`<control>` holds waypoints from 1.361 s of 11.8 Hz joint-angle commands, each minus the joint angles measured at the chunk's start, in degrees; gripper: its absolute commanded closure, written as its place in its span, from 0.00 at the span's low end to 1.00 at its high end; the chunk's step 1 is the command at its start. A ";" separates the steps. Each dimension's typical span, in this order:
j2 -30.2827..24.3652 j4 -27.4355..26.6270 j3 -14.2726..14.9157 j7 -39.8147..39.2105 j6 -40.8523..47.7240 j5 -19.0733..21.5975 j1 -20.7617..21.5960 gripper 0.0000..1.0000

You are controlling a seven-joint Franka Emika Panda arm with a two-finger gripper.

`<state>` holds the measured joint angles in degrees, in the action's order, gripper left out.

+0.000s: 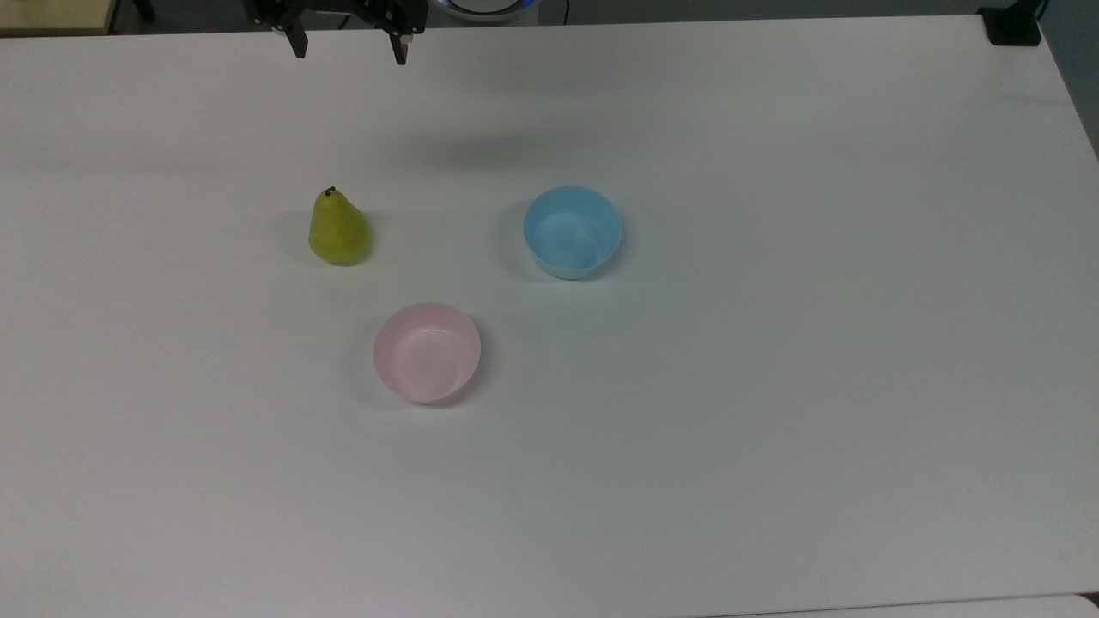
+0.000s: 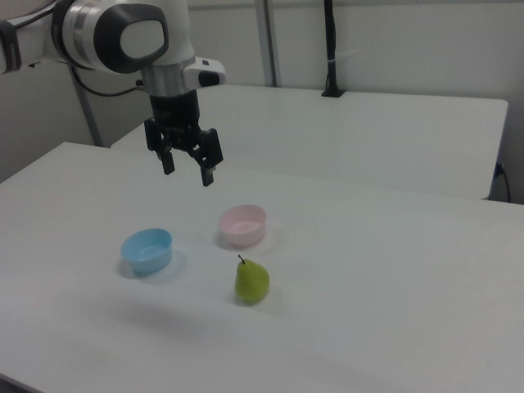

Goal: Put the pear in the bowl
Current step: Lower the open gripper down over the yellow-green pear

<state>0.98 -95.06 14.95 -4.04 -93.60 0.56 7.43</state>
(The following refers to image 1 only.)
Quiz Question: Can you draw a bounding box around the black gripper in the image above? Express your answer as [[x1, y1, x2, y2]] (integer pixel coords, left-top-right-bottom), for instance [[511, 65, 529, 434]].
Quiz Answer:
[[243, 0, 429, 67]]

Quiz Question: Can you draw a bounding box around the green pear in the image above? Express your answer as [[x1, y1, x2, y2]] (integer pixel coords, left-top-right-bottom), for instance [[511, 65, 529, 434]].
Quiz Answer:
[[308, 186, 373, 266]]

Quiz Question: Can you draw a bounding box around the light blue bowl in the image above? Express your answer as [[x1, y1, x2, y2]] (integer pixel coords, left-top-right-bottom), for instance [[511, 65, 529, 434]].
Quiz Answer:
[[523, 185, 624, 281]]

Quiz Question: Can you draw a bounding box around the pink bowl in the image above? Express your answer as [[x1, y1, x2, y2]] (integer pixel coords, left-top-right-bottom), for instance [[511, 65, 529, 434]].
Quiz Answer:
[[373, 301, 483, 405]]

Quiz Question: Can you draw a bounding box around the wooden furniture piece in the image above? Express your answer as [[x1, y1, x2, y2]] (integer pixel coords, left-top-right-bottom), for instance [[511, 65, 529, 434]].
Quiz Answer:
[[0, 0, 118, 37]]

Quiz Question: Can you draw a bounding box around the black table clamp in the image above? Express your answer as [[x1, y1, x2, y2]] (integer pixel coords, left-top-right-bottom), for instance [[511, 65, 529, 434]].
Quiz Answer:
[[977, 0, 1045, 47]]

